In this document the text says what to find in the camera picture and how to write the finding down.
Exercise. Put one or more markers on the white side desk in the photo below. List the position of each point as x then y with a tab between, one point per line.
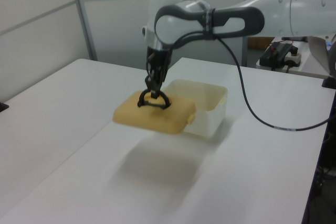
304	69

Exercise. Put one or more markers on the white plastic tool case box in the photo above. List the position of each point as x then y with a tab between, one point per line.
210	125

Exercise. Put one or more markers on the grey partition post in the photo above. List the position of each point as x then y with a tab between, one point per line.
84	24

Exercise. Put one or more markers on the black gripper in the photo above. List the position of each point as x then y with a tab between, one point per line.
158	61

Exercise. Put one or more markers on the brown cardboard box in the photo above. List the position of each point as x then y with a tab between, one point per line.
260	43

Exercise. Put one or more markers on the black camera stand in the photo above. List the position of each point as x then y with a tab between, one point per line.
3	106
329	83

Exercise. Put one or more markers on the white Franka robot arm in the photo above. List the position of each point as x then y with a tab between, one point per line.
170	27

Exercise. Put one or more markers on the white round plug adapter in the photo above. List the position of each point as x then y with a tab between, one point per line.
294	60

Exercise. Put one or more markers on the black power supply unit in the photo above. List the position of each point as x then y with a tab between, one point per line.
275	52

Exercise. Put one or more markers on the silver laptop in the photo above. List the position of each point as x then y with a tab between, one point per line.
319	51

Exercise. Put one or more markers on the tan tool case lid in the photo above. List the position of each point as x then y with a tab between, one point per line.
136	116

